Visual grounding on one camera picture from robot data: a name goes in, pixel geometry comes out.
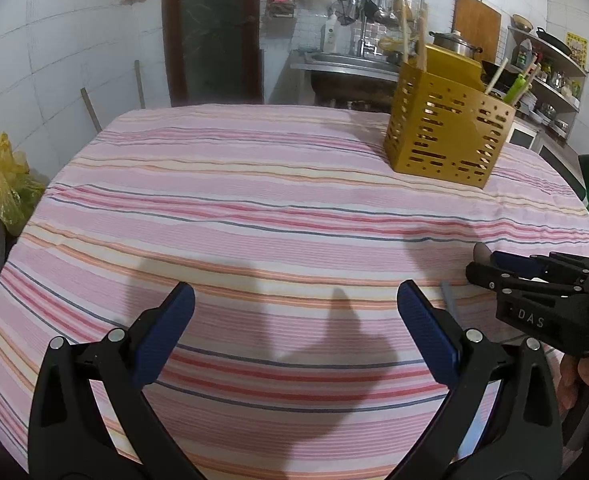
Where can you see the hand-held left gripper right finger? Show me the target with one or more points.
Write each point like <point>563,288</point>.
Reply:
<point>427,335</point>

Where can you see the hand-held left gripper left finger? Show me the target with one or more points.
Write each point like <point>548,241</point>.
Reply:
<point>167,332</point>

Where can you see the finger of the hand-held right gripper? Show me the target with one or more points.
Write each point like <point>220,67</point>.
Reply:
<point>494,280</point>
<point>519,264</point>

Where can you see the yellow perforated utensil holder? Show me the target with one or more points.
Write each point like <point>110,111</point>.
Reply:
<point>444,130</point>

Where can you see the green plastic utensil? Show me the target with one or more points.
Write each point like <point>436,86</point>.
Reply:
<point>517,90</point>

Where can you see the wooden chopstick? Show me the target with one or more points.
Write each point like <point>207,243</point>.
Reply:
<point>404,35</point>
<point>496,76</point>
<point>531,74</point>
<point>422,40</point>

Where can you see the pink striped tablecloth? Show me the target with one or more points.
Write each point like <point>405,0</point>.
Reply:
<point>254,230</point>

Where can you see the black wok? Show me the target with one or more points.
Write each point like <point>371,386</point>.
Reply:
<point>497,72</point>

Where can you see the yellow plastic bag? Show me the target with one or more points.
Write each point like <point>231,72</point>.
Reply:
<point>9,185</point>

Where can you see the steel pot with lid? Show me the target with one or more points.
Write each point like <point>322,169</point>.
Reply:
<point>454,45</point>

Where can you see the wooden stick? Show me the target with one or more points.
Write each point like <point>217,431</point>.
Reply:
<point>138,85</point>
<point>90,110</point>

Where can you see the wooden cutting board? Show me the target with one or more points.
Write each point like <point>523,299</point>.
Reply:
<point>477,22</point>

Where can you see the steel sink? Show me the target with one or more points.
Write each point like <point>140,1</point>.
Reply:
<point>349,72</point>

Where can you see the white plastic bottle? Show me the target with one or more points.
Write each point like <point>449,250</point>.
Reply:
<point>334,35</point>

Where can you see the dark wooden door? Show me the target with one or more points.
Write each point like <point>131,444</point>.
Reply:
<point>214,30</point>

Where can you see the wall shelf with kitchenware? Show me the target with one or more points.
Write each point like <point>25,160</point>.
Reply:
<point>549,90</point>

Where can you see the yellow wall poster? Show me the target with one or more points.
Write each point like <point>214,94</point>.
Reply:
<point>576,49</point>

